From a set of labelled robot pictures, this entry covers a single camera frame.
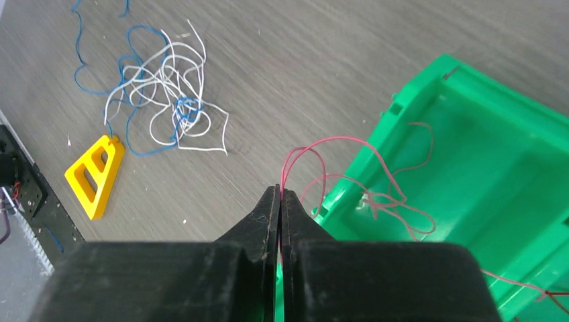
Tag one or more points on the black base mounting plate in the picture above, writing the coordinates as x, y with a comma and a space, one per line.
52, 229

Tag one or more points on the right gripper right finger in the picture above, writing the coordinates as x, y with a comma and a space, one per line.
325, 279

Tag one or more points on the yellow triangular plastic piece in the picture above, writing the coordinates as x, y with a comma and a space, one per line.
92, 176

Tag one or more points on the green six-compartment bin tray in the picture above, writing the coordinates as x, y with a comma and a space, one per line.
459, 158

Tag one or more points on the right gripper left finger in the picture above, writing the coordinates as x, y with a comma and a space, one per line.
229, 279

